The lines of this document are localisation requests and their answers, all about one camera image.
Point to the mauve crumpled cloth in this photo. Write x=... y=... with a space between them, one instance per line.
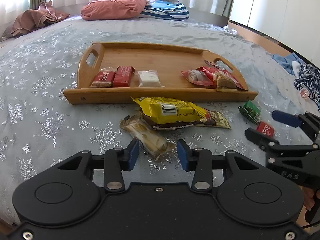
x=31 y=19

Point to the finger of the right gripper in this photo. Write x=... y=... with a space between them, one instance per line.
x=265 y=143
x=293 y=120

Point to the blue clothes pile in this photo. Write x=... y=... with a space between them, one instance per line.
x=307 y=76

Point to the wooden serving tray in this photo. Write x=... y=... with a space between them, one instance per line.
x=168 y=60

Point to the white wardrobe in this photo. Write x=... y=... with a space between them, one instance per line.
x=294 y=23

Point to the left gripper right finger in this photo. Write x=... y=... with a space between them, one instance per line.
x=198 y=160

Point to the pink pillow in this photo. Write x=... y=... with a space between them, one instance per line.
x=112 y=10

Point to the dark red wafer packet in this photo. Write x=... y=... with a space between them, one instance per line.
x=123 y=76

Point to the clear red biscuit packet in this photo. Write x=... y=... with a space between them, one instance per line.
x=197 y=77

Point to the wooden bed frame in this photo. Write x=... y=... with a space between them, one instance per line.
x=252 y=36

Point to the beige cookie bar packet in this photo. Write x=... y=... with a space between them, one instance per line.
x=151 y=140

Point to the blue striped pillow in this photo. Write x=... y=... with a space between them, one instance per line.
x=165 y=10

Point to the white marshmallow packet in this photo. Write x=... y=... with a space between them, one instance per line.
x=149 y=78

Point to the red gold mini packet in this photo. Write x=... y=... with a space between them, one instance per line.
x=211 y=119

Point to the yellow snack packet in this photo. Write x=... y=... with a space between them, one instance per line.
x=168 y=110

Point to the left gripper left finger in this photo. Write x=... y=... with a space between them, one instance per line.
x=116 y=161

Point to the small red Biscoff packet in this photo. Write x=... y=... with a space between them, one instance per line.
x=265 y=128

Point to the red nut snack bag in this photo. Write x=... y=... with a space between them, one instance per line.
x=221 y=78

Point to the green snack packet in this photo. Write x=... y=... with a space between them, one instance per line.
x=250 y=111

